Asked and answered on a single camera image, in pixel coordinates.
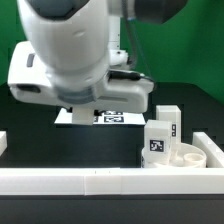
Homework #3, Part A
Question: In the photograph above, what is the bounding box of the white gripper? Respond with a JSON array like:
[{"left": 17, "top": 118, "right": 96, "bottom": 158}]
[{"left": 7, "top": 41, "right": 155, "bottom": 113}]

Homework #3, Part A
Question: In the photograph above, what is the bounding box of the white round stool seat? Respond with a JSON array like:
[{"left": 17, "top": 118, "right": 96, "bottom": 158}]
[{"left": 141, "top": 143, "right": 207, "bottom": 168}]

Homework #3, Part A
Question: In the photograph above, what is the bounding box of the white marker sheet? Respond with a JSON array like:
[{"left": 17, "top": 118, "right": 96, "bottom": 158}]
[{"left": 55, "top": 109, "right": 145, "bottom": 125}]

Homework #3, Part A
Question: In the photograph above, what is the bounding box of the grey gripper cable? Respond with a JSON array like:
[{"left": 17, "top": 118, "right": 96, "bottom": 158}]
[{"left": 120, "top": 0, "right": 155, "bottom": 84}]

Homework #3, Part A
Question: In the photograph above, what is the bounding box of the white U-shaped obstacle wall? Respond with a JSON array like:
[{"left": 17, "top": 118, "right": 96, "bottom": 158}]
[{"left": 0, "top": 130, "right": 224, "bottom": 196}]

